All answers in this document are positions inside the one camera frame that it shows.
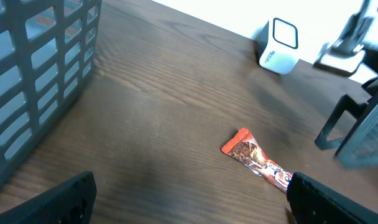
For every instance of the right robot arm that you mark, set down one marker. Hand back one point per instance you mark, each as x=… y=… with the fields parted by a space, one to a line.
x=344 y=56

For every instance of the red chocolate bar wrapper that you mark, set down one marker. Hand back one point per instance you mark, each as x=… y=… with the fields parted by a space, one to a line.
x=244 y=148

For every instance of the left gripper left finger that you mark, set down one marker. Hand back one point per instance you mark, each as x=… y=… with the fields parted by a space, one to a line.
x=69 y=202

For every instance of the grey plastic basket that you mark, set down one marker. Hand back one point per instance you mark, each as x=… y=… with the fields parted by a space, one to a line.
x=46 y=55

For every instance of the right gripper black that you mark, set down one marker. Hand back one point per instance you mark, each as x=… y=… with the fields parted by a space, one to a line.
x=360 y=147

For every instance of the white barcode scanner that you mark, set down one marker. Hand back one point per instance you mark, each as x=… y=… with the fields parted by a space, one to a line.
x=277 y=46

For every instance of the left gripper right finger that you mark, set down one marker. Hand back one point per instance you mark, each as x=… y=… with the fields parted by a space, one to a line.
x=312 y=202

